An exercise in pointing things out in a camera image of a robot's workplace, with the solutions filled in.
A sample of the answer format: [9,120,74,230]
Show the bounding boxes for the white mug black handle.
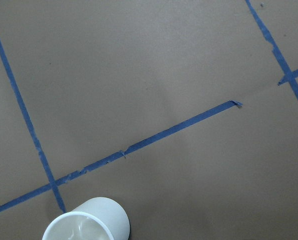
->
[42,197,130,240]

